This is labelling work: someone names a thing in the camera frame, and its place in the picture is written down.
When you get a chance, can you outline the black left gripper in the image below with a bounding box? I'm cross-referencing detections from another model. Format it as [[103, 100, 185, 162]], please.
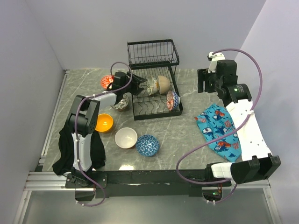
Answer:
[[121, 71, 147, 96]]

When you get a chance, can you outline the black cloth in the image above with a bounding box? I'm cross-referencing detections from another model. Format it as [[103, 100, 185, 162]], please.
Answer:
[[52, 122, 106, 175]]

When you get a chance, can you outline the black two-tier dish rack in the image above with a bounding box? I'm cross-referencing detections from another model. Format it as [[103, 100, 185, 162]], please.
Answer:
[[127, 39, 183, 121]]

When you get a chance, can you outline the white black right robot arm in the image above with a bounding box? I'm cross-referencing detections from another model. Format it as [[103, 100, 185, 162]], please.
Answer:
[[195, 57, 281, 186]]

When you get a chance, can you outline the grey leaf pattern bowl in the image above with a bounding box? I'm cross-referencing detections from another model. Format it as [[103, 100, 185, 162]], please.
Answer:
[[111, 94, 129, 111]]

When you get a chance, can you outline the red floral bowl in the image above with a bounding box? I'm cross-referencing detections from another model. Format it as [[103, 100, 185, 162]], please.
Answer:
[[100, 75, 114, 90]]

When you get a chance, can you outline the red pattern blue zigzag bowl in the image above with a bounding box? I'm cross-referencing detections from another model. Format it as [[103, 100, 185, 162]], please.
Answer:
[[166, 91, 181, 111]]

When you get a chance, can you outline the orange bowl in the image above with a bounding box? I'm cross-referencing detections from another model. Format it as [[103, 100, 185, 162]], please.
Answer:
[[95, 113, 114, 133]]

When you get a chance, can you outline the blue shark print cloth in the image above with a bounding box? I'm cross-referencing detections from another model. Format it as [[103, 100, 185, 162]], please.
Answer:
[[194, 104, 242, 162]]

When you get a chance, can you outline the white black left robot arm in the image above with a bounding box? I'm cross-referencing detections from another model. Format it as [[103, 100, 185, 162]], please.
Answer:
[[66, 71, 147, 188]]

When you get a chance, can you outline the aluminium frame rail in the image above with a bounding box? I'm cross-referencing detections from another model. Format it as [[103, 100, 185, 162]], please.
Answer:
[[23, 172, 271, 191]]

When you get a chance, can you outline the cream floral seahorse bowl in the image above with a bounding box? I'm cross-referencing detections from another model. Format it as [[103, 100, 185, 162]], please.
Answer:
[[147, 77, 159, 96]]

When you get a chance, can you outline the blue triangle pattern bowl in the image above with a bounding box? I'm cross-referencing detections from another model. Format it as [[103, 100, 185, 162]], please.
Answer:
[[135, 134, 160, 157]]

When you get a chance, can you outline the beige bowl white inside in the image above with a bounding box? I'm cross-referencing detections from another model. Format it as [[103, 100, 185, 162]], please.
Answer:
[[158, 76, 170, 94]]

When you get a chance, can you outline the white pinkish bowl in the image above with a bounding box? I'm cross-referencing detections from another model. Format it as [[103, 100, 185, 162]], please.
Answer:
[[114, 127, 138, 149]]

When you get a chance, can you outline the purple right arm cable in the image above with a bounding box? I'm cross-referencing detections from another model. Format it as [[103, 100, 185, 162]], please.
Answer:
[[176, 48, 263, 204]]

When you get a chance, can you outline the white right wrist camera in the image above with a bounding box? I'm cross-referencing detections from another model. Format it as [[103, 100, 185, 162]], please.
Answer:
[[207, 52, 225, 73]]

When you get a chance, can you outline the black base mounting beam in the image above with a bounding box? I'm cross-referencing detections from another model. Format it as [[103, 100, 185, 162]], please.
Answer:
[[65, 169, 231, 198]]

